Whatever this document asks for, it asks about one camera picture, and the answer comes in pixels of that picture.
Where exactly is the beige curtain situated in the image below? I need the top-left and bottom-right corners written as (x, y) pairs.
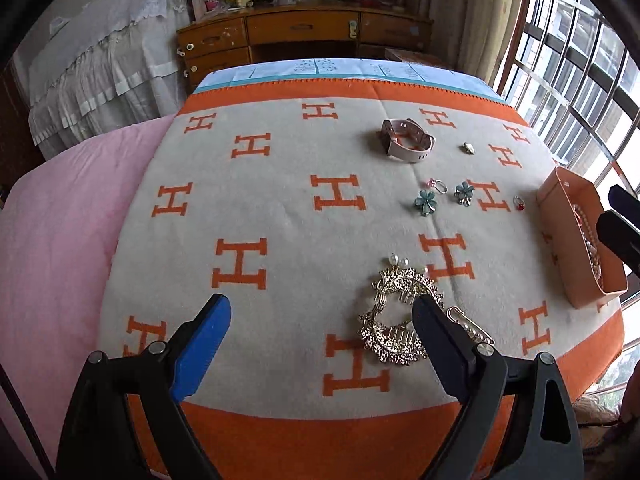
top-left (430, 0), bottom-right (531, 96)

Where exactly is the light blue printed sheet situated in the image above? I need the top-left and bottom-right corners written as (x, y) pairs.
top-left (192, 57), bottom-right (503, 103)

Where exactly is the white lace covered furniture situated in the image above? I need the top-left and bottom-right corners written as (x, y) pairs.
top-left (27, 0), bottom-right (193, 161)

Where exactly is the window with metal grille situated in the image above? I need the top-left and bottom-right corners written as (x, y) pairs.
top-left (500, 0), bottom-right (640, 411)

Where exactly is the wooden desk with drawers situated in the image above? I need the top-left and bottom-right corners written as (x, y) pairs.
top-left (176, 4), bottom-right (433, 96)

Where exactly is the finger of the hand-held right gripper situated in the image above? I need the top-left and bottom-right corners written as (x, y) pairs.
top-left (596, 210), bottom-right (640, 278)
top-left (608, 185), bottom-right (640, 212)

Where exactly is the pearl safety pin brooch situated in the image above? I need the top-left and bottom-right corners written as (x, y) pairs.
top-left (446, 306), bottom-right (496, 346)

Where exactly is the pink tray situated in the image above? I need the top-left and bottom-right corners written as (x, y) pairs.
top-left (536, 166), bottom-right (628, 310)

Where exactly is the orange and beige patterned blanket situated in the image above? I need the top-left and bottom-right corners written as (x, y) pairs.
top-left (97, 77), bottom-right (626, 480)

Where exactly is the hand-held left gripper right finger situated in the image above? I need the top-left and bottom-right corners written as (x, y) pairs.
top-left (411, 295), bottom-right (586, 480)

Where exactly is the pearl bead necklace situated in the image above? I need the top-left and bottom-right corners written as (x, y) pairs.
top-left (572, 203), bottom-right (603, 281)

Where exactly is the pink wrist watch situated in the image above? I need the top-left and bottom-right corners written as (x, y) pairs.
top-left (381, 118), bottom-right (436, 164)

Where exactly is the pink bed sheet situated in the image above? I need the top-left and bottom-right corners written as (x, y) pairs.
top-left (0, 115), bottom-right (176, 471)

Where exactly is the gold rhinestone hair comb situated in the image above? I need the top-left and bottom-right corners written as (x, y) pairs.
top-left (357, 266), bottom-right (445, 367)

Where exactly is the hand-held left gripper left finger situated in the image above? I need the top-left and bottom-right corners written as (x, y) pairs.
top-left (56, 293), bottom-right (232, 480)

